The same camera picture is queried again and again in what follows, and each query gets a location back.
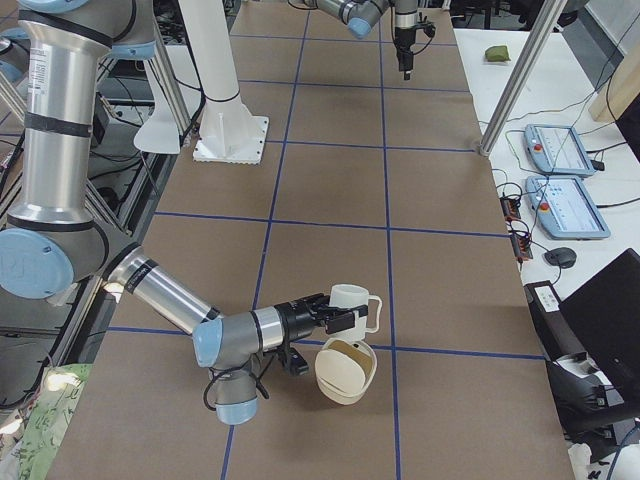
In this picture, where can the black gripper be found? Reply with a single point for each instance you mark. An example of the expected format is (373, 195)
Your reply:
(403, 36)
(292, 323)

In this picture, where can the white mug grey inside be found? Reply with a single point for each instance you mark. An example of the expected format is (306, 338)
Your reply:
(365, 306)

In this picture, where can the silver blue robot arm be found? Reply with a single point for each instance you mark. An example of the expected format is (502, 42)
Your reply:
(361, 16)
(52, 241)

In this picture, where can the cream oval bin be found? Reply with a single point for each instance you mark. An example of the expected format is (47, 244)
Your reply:
(345, 370)

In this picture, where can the green bean bag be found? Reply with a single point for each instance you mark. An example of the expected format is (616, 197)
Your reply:
(497, 54)

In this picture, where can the upper teach pendant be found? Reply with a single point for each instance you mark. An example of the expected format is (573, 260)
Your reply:
(556, 149)

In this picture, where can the teach pendant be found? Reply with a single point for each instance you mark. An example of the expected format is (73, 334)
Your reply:
(564, 209)
(556, 149)

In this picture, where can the upper orange circuit board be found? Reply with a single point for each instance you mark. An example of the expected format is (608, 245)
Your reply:
(510, 208)

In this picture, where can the orange circuit board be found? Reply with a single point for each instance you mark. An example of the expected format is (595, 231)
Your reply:
(521, 246)
(510, 208)

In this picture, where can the lower orange circuit board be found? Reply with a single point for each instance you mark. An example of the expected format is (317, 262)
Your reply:
(521, 246)

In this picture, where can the lower teach pendant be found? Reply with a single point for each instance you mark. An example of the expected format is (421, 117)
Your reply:
(564, 209)

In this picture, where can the black box white label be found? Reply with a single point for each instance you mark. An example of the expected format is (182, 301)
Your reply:
(556, 337)

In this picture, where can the black computer mouse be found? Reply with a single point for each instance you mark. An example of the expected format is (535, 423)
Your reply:
(561, 257)

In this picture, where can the black laptop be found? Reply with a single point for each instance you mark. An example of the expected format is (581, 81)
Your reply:
(604, 315)

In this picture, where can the green patterned cloth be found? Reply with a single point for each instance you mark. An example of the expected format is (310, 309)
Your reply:
(32, 435)

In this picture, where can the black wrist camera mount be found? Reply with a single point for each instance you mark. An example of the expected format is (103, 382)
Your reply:
(292, 361)

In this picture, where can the aluminium frame post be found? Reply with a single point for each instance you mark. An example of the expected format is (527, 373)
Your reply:
(537, 38)

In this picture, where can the white pedestal column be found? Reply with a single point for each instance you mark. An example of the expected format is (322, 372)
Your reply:
(228, 131)

